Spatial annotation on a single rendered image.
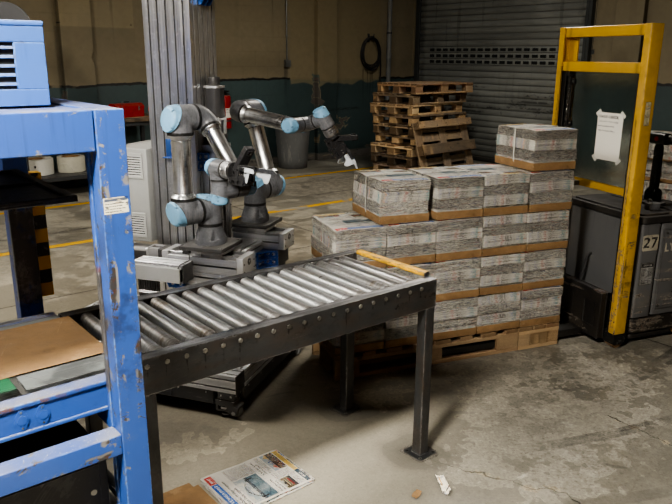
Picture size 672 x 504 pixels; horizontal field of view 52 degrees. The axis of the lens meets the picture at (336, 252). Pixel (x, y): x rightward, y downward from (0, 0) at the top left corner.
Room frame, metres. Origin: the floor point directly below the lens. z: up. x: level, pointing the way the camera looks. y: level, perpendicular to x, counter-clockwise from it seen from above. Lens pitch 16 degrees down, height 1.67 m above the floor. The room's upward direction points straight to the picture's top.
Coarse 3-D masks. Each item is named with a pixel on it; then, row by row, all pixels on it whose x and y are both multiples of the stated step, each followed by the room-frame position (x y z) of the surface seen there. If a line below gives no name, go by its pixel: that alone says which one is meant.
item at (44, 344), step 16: (48, 320) 2.20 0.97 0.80; (64, 320) 2.21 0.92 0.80; (0, 336) 2.06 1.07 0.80; (16, 336) 2.07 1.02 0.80; (32, 336) 2.07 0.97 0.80; (48, 336) 2.07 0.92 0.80; (64, 336) 2.07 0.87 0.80; (80, 336) 2.07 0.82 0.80; (0, 352) 1.94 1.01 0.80; (16, 352) 1.94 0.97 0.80; (32, 352) 1.94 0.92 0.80; (48, 352) 1.94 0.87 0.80; (64, 352) 1.94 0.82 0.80; (80, 352) 1.95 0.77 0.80; (96, 352) 1.95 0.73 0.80; (0, 368) 1.83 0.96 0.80; (16, 368) 1.83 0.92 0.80; (32, 368) 1.83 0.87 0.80
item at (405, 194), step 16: (384, 176) 3.66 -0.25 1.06; (400, 176) 3.65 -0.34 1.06; (416, 176) 3.65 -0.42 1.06; (384, 192) 3.49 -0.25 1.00; (400, 192) 3.52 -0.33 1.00; (416, 192) 3.56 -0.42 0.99; (368, 208) 3.62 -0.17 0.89; (384, 208) 3.49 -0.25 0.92; (400, 208) 3.53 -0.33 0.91; (416, 208) 3.56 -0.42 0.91
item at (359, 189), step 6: (354, 174) 3.82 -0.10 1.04; (360, 174) 3.74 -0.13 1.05; (366, 174) 3.70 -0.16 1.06; (378, 174) 3.71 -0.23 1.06; (354, 180) 3.83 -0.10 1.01; (360, 180) 3.74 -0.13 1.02; (354, 186) 3.82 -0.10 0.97; (360, 186) 3.73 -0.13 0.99; (354, 192) 3.80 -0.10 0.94; (360, 192) 3.73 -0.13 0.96; (354, 198) 3.80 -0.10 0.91; (360, 198) 3.72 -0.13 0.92; (360, 204) 3.72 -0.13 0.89
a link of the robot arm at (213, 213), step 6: (198, 198) 3.13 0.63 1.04; (204, 198) 3.12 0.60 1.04; (210, 198) 3.13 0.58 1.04; (204, 204) 3.11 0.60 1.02; (210, 204) 3.12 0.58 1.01; (204, 210) 3.09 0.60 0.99; (210, 210) 3.11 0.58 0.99; (216, 210) 3.14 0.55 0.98; (204, 216) 3.09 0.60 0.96; (210, 216) 3.12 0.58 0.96; (216, 216) 3.14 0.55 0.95; (204, 222) 3.12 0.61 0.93; (210, 222) 3.12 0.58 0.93; (216, 222) 3.14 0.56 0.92
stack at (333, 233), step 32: (320, 224) 3.59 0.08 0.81; (352, 224) 3.52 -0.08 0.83; (384, 224) 3.54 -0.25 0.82; (416, 224) 3.55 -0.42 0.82; (448, 224) 3.62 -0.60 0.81; (480, 224) 3.70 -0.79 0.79; (512, 224) 3.77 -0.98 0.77; (384, 256) 3.48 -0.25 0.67; (512, 256) 3.77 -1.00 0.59; (448, 288) 3.63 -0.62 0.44; (416, 320) 3.56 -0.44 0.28; (448, 320) 3.64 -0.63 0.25; (480, 320) 3.71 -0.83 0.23; (512, 320) 3.79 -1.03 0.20; (320, 352) 3.59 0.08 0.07; (384, 352) 3.50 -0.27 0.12; (480, 352) 3.72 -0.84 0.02
